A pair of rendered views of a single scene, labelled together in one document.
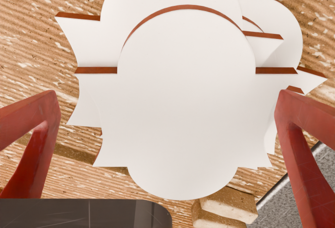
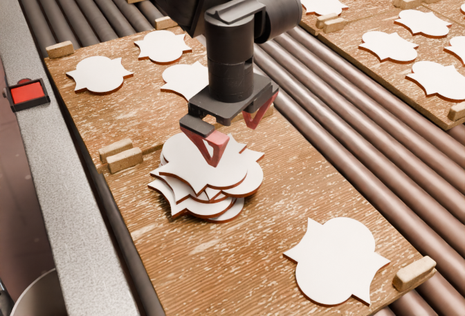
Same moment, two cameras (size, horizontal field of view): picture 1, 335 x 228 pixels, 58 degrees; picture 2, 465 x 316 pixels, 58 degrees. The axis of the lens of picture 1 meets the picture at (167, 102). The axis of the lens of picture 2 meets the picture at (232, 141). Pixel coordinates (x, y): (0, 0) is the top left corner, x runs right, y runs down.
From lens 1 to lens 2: 51 cm
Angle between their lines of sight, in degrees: 36
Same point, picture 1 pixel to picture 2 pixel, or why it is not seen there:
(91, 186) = not seen: hidden behind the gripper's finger
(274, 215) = (69, 180)
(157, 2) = (249, 175)
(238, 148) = (178, 165)
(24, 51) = (257, 147)
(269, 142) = (156, 185)
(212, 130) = (194, 162)
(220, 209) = (131, 152)
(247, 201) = (117, 166)
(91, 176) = not seen: hidden behind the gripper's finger
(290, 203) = (71, 191)
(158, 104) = not seen: hidden behind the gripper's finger
